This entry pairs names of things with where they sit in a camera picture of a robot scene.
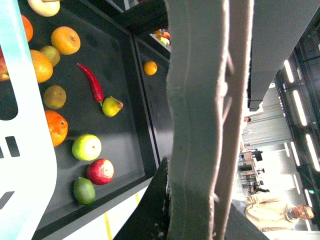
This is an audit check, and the brown kiwi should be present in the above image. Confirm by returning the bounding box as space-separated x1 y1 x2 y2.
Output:
43 85 67 109
40 45 61 67

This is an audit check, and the green avocado front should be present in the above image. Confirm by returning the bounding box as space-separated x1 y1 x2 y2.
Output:
73 177 96 205

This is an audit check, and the yellow orange fruit centre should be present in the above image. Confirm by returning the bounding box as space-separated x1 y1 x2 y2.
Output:
30 49 54 83

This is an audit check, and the light blue shopping basket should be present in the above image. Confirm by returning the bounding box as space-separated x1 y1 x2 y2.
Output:
0 0 57 240

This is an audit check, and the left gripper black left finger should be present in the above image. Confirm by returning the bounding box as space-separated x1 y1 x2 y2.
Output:
114 156 171 240

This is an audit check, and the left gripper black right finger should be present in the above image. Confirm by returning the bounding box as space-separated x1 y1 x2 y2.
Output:
224 203 269 240

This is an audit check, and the white round pear with stem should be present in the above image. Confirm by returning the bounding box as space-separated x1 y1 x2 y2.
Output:
27 0 61 17

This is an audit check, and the man in beige sweater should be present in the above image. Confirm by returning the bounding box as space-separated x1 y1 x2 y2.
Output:
244 192 316 232

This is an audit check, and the large orange front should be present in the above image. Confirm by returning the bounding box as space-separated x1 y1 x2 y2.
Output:
44 110 68 147

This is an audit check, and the red chili pepper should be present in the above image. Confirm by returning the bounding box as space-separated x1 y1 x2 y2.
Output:
76 63 105 105

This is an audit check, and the red peach half front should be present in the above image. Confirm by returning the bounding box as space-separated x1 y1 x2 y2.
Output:
86 158 115 186

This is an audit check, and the green apple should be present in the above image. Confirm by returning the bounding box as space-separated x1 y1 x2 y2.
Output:
72 134 102 161

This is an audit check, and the brown kiwi back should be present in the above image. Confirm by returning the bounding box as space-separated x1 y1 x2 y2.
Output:
40 45 61 67

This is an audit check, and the red yellow apple centre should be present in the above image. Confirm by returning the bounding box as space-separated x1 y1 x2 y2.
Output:
0 49 10 82

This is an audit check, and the yellow-green pear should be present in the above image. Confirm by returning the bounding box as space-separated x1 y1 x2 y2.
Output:
101 96 124 117

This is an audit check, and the small orange tangerine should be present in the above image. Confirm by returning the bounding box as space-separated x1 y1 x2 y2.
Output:
21 14 34 42

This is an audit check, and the brown kiwi front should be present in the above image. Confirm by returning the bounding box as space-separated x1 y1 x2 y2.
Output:
43 85 67 109

